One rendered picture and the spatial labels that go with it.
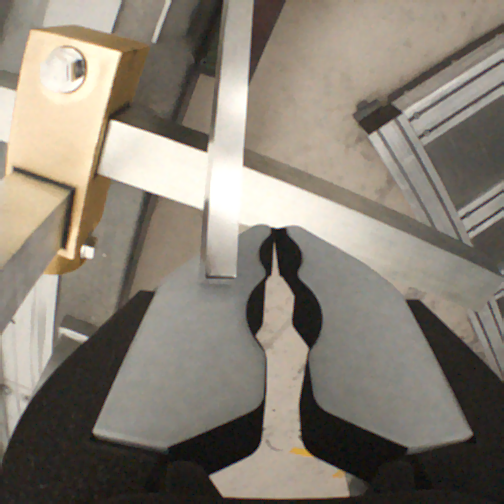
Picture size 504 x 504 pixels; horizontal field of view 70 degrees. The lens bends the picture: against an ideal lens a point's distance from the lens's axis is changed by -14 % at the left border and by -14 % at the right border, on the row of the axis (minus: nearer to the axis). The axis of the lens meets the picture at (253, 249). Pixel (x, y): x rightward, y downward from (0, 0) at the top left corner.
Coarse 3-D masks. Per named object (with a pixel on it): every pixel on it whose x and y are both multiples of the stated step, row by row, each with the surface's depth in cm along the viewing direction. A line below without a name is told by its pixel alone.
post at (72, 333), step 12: (72, 324) 44; (84, 324) 45; (60, 336) 42; (72, 336) 43; (84, 336) 43; (60, 348) 41; (72, 348) 42; (48, 360) 39; (60, 360) 40; (48, 372) 38
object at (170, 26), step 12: (168, 0) 19; (180, 0) 21; (192, 0) 25; (168, 12) 20; (180, 12) 23; (192, 12) 27; (168, 24) 22; (180, 24) 25; (156, 36) 21; (168, 36) 23; (180, 36) 27
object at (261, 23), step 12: (264, 0) 28; (276, 0) 28; (264, 12) 28; (276, 12) 28; (252, 24) 29; (264, 24) 29; (252, 36) 29; (264, 36) 29; (252, 48) 30; (252, 60) 30
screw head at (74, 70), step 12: (60, 48) 15; (72, 48) 15; (48, 60) 15; (60, 60) 15; (72, 60) 15; (84, 60) 16; (48, 72) 15; (60, 72) 15; (72, 72) 15; (84, 72) 16; (48, 84) 15; (60, 84) 15; (72, 84) 16
